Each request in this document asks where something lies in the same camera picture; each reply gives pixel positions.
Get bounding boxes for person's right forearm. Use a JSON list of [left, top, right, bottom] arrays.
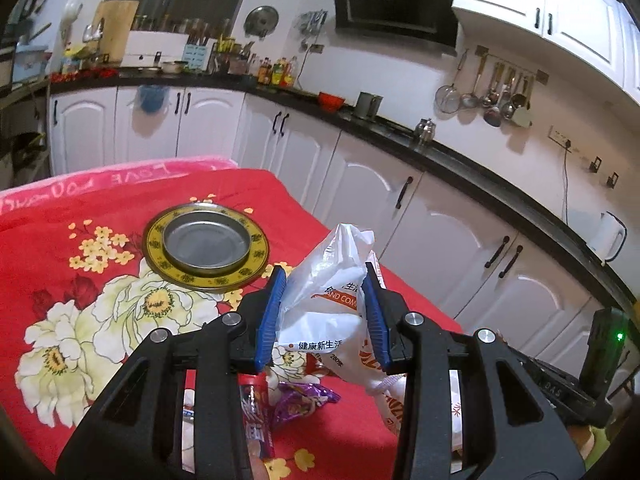
[[570, 422, 613, 466]]

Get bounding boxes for purple foil candy wrapper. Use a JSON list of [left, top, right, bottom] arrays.
[[272, 381, 342, 431]]

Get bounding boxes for white plastic bag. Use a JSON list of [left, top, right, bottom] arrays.
[[274, 223, 468, 453]]

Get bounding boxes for white electric kettle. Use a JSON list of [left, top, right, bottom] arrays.
[[595, 211, 627, 263]]

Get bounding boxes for gold-rimmed round metal tray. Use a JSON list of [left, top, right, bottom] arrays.
[[142, 203, 270, 291]]

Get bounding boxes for steel pot lid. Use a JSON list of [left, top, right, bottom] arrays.
[[245, 5, 279, 38]]

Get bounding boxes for wall utensil rail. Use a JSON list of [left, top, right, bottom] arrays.
[[475, 45, 550, 85]]

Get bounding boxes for steel teapot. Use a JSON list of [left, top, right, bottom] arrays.
[[415, 117, 437, 146]]

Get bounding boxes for hanging steel utensil set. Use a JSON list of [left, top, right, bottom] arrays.
[[297, 10, 328, 36]]

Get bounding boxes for blue knife block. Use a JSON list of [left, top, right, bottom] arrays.
[[182, 42, 210, 72]]

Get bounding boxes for red floral blanket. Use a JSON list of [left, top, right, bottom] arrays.
[[0, 157, 463, 476]]

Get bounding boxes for condiment rack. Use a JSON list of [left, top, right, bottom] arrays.
[[212, 37, 256, 75]]

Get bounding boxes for wall power outlet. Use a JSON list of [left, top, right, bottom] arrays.
[[547, 126, 573, 150]]

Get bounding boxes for pink blue printed wrapper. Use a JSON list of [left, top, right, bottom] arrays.
[[240, 379, 276, 460]]

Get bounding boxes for wooden cutting board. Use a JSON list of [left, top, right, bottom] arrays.
[[91, 0, 140, 57]]

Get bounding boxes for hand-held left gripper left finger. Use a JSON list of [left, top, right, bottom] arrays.
[[55, 264, 288, 480]]

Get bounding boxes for dark skimmer ladle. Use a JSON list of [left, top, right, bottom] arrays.
[[482, 67, 503, 127]]

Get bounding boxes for white kitchen cabinets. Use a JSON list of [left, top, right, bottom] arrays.
[[47, 85, 640, 396], [450, 0, 640, 106]]

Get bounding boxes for white lower kitchen cabinets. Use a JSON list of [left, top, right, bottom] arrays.
[[47, 85, 640, 396]]

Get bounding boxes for row of glass jars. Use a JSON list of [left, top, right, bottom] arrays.
[[132, 15, 233, 33]]

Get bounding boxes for black power cable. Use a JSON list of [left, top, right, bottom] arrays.
[[562, 147, 571, 223]]

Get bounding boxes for black range hood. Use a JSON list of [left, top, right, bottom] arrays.
[[325, 0, 460, 50]]

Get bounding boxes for black kitchen countertop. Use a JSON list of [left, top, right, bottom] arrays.
[[0, 65, 640, 306]]

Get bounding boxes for white upper kitchen cabinets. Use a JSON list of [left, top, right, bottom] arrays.
[[450, 0, 640, 106]]

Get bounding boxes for pale green spatula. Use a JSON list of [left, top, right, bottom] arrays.
[[515, 80, 533, 128]]

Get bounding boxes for row of condiment bottles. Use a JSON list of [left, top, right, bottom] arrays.
[[257, 56, 298, 88]]

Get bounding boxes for steel ladle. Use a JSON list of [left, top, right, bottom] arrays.
[[460, 57, 486, 109]]

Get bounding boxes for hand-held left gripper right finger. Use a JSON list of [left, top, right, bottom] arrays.
[[363, 261, 587, 480]]

